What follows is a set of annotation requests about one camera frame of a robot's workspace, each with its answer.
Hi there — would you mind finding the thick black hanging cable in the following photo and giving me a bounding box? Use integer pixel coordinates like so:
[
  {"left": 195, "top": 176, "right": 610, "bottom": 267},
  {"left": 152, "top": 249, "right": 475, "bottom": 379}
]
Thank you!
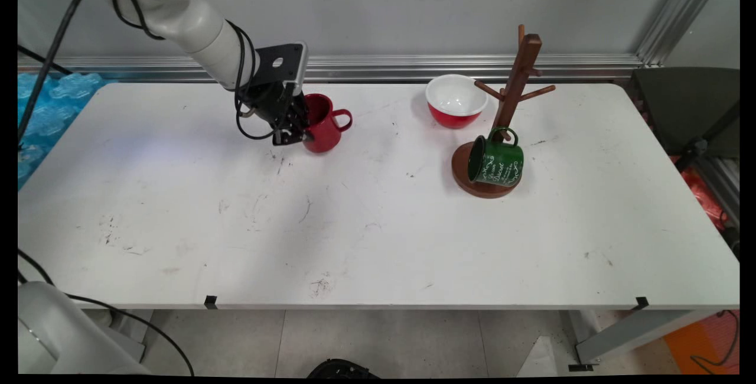
[{"left": 18, "top": 0, "right": 110, "bottom": 142}]

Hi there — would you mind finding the aluminium frame beam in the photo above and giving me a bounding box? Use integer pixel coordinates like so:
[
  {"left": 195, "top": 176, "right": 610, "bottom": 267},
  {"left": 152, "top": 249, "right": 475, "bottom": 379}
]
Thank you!
[{"left": 694, "top": 157, "right": 740, "bottom": 225}]

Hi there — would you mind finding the grey table leg with foot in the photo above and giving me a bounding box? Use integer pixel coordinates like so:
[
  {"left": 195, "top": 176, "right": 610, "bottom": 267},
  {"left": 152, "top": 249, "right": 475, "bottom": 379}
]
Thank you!
[{"left": 567, "top": 310, "right": 718, "bottom": 372}]

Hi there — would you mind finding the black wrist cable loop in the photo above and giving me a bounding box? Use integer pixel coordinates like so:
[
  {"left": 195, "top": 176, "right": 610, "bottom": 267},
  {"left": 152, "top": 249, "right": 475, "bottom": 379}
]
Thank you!
[{"left": 227, "top": 21, "right": 278, "bottom": 141}]

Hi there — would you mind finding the black round floor object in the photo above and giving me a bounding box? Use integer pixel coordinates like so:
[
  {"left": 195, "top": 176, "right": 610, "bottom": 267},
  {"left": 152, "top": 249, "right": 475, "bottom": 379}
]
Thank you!
[{"left": 306, "top": 359, "right": 379, "bottom": 379}]

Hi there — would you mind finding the orange floor mat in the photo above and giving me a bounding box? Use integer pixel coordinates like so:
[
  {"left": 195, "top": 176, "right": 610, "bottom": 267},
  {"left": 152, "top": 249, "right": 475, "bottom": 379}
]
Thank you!
[{"left": 664, "top": 310, "right": 740, "bottom": 376}]

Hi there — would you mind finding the red bowl white inside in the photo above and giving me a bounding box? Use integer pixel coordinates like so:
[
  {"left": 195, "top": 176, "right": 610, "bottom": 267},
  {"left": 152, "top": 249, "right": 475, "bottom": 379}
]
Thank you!
[{"left": 425, "top": 74, "right": 490, "bottom": 130}]

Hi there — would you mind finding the dark grey panel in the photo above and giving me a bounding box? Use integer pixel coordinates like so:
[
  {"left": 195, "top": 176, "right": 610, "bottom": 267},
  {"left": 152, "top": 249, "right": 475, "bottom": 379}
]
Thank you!
[{"left": 626, "top": 67, "right": 740, "bottom": 160}]

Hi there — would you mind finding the blue bubble wrap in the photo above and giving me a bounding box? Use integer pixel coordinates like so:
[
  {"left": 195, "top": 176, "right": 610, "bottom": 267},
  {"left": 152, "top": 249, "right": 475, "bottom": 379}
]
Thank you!
[{"left": 18, "top": 73, "right": 107, "bottom": 190}]

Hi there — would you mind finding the aluminium corner post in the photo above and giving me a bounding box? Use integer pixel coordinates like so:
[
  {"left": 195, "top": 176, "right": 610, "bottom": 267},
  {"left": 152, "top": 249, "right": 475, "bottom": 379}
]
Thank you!
[{"left": 635, "top": 0, "right": 730, "bottom": 69}]

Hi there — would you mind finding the white rounded machine housing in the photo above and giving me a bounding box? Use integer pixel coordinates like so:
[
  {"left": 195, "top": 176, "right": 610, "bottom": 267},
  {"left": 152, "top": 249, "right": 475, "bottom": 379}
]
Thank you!
[{"left": 18, "top": 281, "right": 148, "bottom": 376}]

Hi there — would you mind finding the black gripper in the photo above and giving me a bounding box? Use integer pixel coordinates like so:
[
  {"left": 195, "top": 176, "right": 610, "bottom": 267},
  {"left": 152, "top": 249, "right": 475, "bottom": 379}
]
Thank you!
[{"left": 243, "top": 80, "right": 309, "bottom": 146}]

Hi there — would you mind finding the aluminium wall rail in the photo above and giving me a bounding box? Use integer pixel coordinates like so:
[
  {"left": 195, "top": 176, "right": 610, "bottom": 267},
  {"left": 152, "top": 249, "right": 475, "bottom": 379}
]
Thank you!
[{"left": 18, "top": 53, "right": 644, "bottom": 83}]

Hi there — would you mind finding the brown wooden mug tree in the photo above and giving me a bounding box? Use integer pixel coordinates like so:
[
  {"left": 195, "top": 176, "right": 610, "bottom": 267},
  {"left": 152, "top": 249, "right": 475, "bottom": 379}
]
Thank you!
[{"left": 451, "top": 24, "right": 557, "bottom": 199}]

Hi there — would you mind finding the green enamel mug white print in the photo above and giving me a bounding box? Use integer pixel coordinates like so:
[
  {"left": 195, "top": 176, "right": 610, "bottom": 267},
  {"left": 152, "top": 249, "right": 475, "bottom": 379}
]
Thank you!
[{"left": 467, "top": 127, "right": 525, "bottom": 187}]

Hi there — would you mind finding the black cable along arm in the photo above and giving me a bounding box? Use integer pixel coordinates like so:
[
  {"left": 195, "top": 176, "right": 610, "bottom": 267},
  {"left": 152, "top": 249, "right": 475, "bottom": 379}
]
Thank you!
[{"left": 109, "top": 0, "right": 166, "bottom": 41}]

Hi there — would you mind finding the black stand bar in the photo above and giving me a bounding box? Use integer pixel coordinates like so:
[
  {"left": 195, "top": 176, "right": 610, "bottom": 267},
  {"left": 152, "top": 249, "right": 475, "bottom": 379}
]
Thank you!
[{"left": 674, "top": 100, "right": 740, "bottom": 172}]

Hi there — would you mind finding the red enamel mug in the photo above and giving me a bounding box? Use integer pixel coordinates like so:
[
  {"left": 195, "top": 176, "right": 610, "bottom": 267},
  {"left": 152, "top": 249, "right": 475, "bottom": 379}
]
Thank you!
[{"left": 301, "top": 93, "right": 353, "bottom": 154}]

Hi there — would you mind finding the black cable on mat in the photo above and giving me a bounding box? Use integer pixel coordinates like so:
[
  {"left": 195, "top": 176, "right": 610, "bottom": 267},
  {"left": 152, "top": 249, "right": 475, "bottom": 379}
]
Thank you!
[{"left": 690, "top": 310, "right": 739, "bottom": 368}]

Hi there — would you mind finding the thin black wall cable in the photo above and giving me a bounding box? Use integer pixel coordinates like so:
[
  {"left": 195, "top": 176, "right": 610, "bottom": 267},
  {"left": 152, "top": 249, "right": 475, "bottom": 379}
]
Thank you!
[{"left": 18, "top": 46, "right": 73, "bottom": 76}]

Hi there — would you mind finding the red plastic bag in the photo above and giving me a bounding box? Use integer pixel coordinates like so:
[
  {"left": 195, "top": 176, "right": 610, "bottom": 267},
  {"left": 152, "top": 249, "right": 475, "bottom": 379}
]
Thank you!
[{"left": 670, "top": 157, "right": 730, "bottom": 231}]

